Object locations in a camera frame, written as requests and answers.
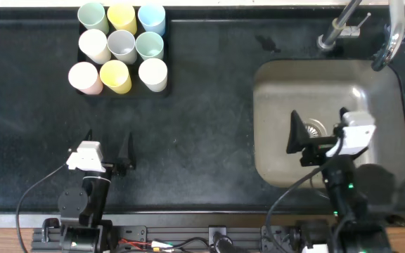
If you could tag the grey cup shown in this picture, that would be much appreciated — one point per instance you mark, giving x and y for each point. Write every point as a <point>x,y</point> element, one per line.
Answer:
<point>121,44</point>

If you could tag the black tray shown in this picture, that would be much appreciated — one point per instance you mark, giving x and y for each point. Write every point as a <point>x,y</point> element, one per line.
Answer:
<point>134,89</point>

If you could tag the blue cup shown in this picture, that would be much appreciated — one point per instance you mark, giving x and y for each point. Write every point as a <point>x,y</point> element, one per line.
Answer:
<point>151,17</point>

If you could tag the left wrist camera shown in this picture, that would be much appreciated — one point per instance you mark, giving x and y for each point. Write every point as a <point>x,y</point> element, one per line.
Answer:
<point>86,156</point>

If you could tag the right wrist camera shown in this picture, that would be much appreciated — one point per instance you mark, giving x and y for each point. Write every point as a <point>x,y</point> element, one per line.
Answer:
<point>355,133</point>

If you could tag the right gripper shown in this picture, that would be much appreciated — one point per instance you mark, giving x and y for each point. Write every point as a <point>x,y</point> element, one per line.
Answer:
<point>313,151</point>

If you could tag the mounting rail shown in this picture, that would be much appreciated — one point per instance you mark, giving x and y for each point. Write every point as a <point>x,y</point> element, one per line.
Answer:
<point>181,233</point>

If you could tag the white cup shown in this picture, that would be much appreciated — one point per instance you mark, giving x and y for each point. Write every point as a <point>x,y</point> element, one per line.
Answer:
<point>152,72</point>
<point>93,44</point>

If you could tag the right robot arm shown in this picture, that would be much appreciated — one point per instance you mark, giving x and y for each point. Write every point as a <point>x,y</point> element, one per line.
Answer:
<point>350,204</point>

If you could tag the green cup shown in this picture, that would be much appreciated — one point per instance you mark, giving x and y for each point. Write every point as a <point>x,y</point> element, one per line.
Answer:
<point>149,44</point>
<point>91,15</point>

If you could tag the steel tap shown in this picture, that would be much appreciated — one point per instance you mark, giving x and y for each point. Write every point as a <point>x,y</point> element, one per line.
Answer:
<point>329,35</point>

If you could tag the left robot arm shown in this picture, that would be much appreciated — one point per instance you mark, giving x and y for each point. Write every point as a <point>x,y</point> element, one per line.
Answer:
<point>93,196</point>

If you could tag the pink cup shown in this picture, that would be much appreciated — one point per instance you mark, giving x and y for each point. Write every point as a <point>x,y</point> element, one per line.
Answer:
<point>83,77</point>

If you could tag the yellow cup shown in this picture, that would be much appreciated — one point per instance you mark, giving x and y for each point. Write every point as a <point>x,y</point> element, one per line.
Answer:
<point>121,17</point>
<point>114,75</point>

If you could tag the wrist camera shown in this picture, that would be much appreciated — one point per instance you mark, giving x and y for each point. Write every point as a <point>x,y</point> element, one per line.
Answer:
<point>86,156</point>
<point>355,133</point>

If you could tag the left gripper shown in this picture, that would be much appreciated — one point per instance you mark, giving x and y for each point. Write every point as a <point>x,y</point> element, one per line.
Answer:
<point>116,168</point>

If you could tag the steel sink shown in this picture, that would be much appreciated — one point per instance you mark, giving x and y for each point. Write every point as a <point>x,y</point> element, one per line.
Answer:
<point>329,88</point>

